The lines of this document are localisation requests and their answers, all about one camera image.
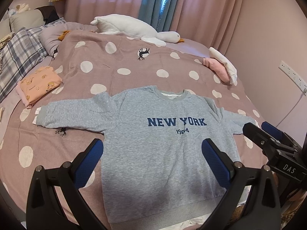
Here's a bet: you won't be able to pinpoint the folded pink garment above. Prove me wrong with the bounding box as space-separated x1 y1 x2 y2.
203 58 230 83

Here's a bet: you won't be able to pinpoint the pink polka dot duvet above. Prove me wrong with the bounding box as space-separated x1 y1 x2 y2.
1 30 263 211

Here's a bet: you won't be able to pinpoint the white power strip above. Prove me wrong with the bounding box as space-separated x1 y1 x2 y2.
279 61 307 94

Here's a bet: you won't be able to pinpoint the folded orange printed clothes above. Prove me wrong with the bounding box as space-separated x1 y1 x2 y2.
16 66 62 108

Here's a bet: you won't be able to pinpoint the lilac pillow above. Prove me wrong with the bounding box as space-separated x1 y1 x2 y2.
39 22 97 56

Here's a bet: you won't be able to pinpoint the small plush toy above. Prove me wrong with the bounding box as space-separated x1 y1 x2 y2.
8 3 31 17

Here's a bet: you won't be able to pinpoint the pink curtain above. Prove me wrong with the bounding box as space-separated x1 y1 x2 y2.
64 0 243 53

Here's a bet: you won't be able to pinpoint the white goose plush toy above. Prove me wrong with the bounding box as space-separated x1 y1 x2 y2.
90 14 184 47

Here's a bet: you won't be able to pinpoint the teal curtain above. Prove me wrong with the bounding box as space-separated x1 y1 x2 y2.
138 0 178 32

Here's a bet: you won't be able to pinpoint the plaid blue grey pillow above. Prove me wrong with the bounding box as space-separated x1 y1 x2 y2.
1 18 66 100

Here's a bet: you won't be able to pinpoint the folded white garment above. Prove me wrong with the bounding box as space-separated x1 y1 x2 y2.
209 47 237 86

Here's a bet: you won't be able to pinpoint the grey headboard cushion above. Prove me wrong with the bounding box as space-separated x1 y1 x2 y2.
9 9 45 32

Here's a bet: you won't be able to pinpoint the white power cable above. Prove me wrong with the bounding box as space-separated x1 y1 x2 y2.
274 88 307 128

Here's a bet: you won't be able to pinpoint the grey New York sweatshirt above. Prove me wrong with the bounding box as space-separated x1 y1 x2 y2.
35 86 254 227

